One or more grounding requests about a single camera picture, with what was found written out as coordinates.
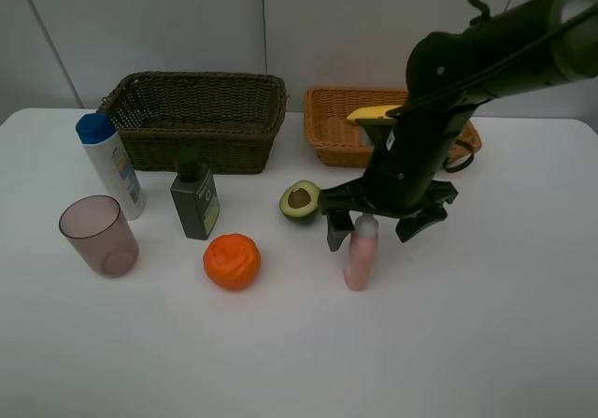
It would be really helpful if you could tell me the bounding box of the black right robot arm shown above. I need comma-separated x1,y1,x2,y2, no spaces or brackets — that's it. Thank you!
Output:
318,0,597,251

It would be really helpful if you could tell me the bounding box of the halved avocado with pit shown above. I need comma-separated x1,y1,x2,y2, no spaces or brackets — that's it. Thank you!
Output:
279,180,320,223

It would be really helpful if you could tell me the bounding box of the pink bottle white cap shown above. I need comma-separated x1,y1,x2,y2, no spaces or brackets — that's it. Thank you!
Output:
343,213,378,292

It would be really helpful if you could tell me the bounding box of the dark green square bottle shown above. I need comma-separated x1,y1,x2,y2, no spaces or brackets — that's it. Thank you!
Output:
170,160,220,240

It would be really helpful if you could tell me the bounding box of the orange mandarin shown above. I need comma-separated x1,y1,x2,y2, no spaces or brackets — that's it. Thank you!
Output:
203,234,262,291

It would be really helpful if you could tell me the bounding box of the yellow banana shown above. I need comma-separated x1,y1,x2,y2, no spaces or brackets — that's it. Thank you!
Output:
347,105,398,124

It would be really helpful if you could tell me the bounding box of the white bottle blue cap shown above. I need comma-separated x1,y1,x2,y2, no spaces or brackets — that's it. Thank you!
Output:
76,113,146,221

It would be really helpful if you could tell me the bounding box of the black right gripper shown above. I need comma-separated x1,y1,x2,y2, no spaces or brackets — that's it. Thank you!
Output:
319,108,457,252

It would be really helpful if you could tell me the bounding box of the dark brown wicker basket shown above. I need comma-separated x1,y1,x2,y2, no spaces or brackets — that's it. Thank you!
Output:
98,71,287,175

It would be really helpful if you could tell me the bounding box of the orange wicker basket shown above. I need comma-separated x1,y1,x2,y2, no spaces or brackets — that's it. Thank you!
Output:
304,86,483,169

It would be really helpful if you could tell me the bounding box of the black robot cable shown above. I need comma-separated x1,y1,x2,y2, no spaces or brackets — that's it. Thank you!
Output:
441,139,476,174

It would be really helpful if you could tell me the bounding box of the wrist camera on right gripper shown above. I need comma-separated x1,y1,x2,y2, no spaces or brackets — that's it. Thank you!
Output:
356,117,396,148

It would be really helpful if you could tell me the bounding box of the translucent purple plastic cup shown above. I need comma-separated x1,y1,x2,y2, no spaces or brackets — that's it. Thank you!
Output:
59,195,139,278

